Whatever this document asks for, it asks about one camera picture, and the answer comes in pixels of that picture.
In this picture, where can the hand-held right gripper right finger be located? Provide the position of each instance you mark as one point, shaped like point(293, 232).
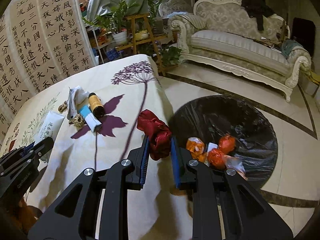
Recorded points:
point(175, 162)

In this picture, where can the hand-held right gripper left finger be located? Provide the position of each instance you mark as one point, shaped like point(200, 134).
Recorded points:
point(145, 160)

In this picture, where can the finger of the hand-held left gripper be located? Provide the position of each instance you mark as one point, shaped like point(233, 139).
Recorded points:
point(25, 150)
point(42, 147)

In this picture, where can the white packet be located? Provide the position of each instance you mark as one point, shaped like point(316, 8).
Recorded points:
point(48, 127)

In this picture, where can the dark red cloth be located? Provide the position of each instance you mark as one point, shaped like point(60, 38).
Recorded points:
point(155, 132)

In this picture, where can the red-orange plastic bag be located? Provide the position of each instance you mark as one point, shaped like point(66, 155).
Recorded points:
point(217, 158)

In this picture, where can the blue white small box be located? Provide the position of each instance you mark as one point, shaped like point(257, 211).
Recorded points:
point(91, 120)

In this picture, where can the white orange printed plastic bag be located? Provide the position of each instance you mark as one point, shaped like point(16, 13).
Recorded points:
point(233, 165)

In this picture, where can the white wrapper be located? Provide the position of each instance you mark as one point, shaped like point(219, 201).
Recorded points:
point(77, 96)

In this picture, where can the gold bottle black cap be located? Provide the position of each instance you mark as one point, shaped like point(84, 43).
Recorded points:
point(96, 105)

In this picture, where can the black bagged trash bin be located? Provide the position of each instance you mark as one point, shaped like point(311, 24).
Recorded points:
point(225, 115)

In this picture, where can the person's left forearm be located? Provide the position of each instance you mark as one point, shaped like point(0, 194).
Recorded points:
point(25, 212)

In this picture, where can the floral tablecloth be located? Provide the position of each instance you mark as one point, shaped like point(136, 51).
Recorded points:
point(75, 150)

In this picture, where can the calligraphy folding screen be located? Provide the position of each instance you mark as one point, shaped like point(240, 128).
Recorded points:
point(37, 42)

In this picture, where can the green ivy plant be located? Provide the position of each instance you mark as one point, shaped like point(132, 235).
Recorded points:
point(170, 55)

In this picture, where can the blue crate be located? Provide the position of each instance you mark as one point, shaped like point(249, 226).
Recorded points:
point(111, 54)

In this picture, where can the white metal rack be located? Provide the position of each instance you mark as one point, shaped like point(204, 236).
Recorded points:
point(96, 45)

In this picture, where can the yellow flower pot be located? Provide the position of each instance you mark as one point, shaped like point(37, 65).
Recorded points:
point(141, 35)

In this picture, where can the green plant in white pot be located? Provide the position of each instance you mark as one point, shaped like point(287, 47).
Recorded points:
point(120, 37)

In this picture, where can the ornate cream sofa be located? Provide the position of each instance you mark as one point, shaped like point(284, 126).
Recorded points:
point(237, 45)

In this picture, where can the wooden plant stand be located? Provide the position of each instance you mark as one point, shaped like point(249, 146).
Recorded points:
point(140, 17)

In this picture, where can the ornate cream armchair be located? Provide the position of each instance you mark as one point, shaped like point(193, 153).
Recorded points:
point(175, 3)

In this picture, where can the yellow box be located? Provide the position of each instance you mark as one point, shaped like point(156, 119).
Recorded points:
point(313, 80)

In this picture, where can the blue cloth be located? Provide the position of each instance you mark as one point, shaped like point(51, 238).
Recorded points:
point(291, 47)

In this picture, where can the black clothing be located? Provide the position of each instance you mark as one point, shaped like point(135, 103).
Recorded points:
point(255, 5)

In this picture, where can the black cabinet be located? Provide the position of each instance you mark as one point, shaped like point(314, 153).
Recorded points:
point(303, 35)

